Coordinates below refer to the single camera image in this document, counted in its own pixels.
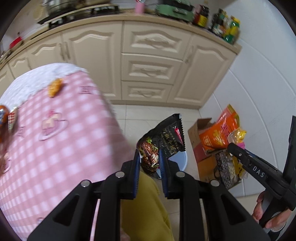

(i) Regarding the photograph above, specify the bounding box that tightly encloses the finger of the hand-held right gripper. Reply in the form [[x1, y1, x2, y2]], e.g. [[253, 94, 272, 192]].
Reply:
[[228, 143, 284, 183]]

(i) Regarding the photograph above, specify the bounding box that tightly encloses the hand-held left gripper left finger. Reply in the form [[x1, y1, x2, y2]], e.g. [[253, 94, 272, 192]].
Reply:
[[27, 149, 141, 241]]

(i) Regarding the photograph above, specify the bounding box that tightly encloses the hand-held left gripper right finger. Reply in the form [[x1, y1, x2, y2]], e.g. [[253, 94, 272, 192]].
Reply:
[[159, 149, 271, 241]]

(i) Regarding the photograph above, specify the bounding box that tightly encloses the blue plastic bin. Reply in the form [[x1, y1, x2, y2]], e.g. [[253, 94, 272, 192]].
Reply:
[[157, 151, 189, 179]]

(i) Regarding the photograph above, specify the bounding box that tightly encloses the gold wrapper with pink band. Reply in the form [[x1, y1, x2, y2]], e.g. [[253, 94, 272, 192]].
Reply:
[[228, 128, 248, 150]]

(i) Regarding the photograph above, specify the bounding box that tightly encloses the black snack packet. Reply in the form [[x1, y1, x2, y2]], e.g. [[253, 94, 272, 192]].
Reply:
[[137, 113, 187, 173]]

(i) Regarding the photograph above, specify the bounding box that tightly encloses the red checked sauce sachet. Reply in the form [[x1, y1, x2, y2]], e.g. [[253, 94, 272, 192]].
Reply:
[[8, 106, 19, 133]]

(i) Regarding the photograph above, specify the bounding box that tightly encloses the person's right hand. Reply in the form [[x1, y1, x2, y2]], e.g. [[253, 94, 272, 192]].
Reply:
[[252, 191, 288, 230]]

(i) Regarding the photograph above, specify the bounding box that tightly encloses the yellow cloth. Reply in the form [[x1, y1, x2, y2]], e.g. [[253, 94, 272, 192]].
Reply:
[[120, 173, 175, 241]]

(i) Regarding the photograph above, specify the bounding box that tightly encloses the cardboard box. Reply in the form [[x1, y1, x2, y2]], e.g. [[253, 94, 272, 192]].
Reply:
[[187, 117, 246, 191]]

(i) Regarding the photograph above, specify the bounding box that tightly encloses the large orange bag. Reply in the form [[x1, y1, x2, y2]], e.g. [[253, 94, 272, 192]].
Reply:
[[198, 104, 240, 153]]

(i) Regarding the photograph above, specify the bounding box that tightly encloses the pink checked tablecloth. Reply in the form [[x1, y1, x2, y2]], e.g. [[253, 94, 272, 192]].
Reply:
[[0, 63, 139, 241]]

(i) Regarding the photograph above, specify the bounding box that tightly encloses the cream cabinet drawer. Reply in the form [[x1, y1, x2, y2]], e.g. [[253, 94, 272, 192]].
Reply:
[[121, 81, 173, 103], [120, 53, 185, 84], [122, 22, 193, 60]]

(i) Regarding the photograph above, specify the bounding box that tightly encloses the small orange wrapper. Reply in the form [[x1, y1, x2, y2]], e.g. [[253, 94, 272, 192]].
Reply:
[[48, 78, 63, 98]]

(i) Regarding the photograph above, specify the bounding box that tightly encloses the cream base cabinet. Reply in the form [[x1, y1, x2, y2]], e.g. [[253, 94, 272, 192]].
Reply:
[[0, 20, 242, 110]]

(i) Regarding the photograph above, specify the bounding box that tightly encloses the green yellow plastic bottle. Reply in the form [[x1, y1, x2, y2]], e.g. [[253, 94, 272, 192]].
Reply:
[[223, 17, 241, 45]]

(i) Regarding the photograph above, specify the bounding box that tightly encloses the orange clear snack packet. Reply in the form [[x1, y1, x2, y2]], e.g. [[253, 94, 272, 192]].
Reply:
[[0, 105, 10, 142]]

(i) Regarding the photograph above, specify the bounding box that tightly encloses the pink utensil holder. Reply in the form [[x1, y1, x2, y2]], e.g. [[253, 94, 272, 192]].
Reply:
[[135, 0, 147, 14]]

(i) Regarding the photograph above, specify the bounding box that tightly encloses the black gas stove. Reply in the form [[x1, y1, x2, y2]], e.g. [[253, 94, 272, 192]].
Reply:
[[38, 5, 121, 26]]

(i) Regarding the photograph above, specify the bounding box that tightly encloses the red lidded container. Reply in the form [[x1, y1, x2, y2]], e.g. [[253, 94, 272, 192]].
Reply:
[[9, 36, 24, 49]]

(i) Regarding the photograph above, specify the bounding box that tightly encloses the steel steamer pot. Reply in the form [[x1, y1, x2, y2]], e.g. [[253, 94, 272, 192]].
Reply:
[[42, 0, 77, 12]]

